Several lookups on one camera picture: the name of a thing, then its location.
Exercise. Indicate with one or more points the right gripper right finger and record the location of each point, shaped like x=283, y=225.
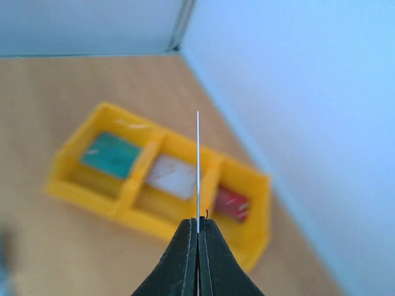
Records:
x=218, y=272

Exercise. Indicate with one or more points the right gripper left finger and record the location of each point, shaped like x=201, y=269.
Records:
x=175, y=273

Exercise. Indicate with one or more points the white card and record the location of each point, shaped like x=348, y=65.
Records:
x=173, y=176
x=198, y=171

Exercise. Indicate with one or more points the blue leather card holder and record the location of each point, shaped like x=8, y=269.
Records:
x=5, y=289

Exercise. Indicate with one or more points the red card in bin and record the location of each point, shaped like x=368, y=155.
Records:
x=232, y=204

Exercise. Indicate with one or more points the white card in bin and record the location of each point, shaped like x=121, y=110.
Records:
x=173, y=176

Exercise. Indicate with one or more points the teal card in bin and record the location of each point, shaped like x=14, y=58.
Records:
x=110, y=154

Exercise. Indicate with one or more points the yellow bin right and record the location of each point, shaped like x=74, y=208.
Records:
x=249, y=239

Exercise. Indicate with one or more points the yellow bin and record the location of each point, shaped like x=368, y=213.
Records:
x=72, y=181
x=249, y=239
x=151, y=210

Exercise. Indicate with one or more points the yellow bin middle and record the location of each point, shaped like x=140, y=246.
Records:
x=151, y=210

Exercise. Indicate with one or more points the yellow bin left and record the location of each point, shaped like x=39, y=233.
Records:
x=72, y=181

